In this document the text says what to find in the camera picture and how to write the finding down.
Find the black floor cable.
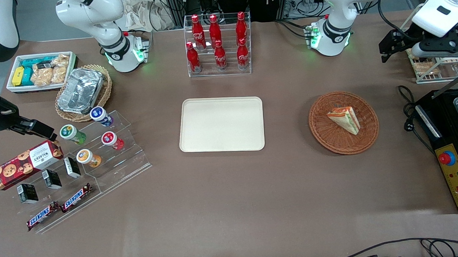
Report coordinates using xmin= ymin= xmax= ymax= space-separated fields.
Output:
xmin=330 ymin=235 xmax=458 ymax=257

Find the cream plastic tray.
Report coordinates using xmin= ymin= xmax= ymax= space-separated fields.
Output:
xmin=177 ymin=95 xmax=266 ymax=155

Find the black power cable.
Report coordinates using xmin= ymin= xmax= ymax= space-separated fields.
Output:
xmin=398 ymin=83 xmax=436 ymax=157

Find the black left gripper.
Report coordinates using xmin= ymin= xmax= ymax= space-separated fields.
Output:
xmin=378 ymin=26 xmax=458 ymax=64

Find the white wire bread rack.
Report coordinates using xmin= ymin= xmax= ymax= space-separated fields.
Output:
xmin=401 ymin=2 xmax=458 ymax=85

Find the clear acrylic stepped stand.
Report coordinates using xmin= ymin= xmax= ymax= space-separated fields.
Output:
xmin=14 ymin=108 xmax=156 ymax=235

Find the teal snack packet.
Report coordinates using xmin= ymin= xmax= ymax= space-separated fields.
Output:
xmin=20 ymin=57 xmax=54 ymax=86

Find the snickers chocolate bar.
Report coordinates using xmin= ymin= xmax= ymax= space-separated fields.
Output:
xmin=25 ymin=201 xmax=61 ymax=232
xmin=59 ymin=183 xmax=94 ymax=213

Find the brown round wicker basket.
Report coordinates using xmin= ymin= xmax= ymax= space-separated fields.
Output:
xmin=307 ymin=90 xmax=381 ymax=157

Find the clear cracker packet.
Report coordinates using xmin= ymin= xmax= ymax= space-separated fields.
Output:
xmin=30 ymin=54 xmax=71 ymax=87

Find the red cola bottle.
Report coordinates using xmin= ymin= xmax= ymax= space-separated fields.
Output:
xmin=213 ymin=40 xmax=228 ymax=72
xmin=234 ymin=11 xmax=248 ymax=44
xmin=186 ymin=41 xmax=203 ymax=74
xmin=208 ymin=14 xmax=223 ymax=49
xmin=236 ymin=37 xmax=250 ymax=71
xmin=191 ymin=14 xmax=207 ymax=50

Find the wrapped bread packet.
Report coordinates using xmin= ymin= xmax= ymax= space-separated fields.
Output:
xmin=412 ymin=57 xmax=442 ymax=77

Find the red yogurt cup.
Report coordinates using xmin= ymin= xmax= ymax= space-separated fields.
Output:
xmin=100 ymin=130 xmax=126 ymax=151

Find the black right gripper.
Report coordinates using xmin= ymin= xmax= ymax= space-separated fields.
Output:
xmin=0 ymin=79 xmax=59 ymax=146

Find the orange yogurt cup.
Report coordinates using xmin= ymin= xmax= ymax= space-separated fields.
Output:
xmin=76 ymin=147 xmax=103 ymax=169

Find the aluminium foil container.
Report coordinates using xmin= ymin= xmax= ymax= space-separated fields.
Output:
xmin=55 ymin=67 xmax=106 ymax=116

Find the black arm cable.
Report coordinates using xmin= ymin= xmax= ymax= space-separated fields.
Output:
xmin=377 ymin=0 xmax=417 ymax=43

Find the red tartan cookie box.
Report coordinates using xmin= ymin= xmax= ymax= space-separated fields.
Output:
xmin=0 ymin=139 xmax=66 ymax=191

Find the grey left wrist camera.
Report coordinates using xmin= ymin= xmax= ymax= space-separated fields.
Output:
xmin=410 ymin=39 xmax=458 ymax=60

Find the red emergency stop button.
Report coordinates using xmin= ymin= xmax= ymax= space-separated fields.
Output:
xmin=438 ymin=149 xmax=457 ymax=167

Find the yellow control panel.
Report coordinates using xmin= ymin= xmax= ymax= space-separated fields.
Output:
xmin=434 ymin=143 xmax=458 ymax=209

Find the green lit connector box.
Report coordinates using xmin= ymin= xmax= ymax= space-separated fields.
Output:
xmin=132 ymin=35 xmax=152 ymax=64
xmin=303 ymin=23 xmax=323 ymax=49

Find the black sealing machine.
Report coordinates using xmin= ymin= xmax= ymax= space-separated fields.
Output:
xmin=411 ymin=88 xmax=458 ymax=216

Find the yellow snack packet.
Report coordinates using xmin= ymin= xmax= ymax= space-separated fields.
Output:
xmin=11 ymin=66 xmax=26 ymax=87

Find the clear acrylic bottle rack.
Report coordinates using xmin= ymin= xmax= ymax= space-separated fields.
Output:
xmin=183 ymin=11 xmax=253 ymax=78

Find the beige crumpled cloth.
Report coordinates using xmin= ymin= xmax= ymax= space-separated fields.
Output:
xmin=120 ymin=0 xmax=176 ymax=34

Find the green yogurt cup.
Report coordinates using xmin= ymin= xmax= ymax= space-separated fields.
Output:
xmin=59 ymin=123 xmax=87 ymax=146

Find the small black carton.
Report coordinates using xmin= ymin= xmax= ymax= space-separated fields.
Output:
xmin=16 ymin=183 xmax=39 ymax=205
xmin=63 ymin=156 xmax=82 ymax=179
xmin=41 ymin=168 xmax=63 ymax=191

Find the purple yogurt cup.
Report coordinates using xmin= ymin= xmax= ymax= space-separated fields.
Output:
xmin=89 ymin=105 xmax=114 ymax=128

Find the triangle sandwich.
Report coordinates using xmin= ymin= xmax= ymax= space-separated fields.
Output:
xmin=326 ymin=105 xmax=361 ymax=137

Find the light oval wicker basket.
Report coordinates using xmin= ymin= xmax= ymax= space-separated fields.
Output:
xmin=53 ymin=63 xmax=114 ymax=124

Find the white rectangular snack bin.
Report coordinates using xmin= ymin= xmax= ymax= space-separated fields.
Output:
xmin=4 ymin=51 xmax=79 ymax=95

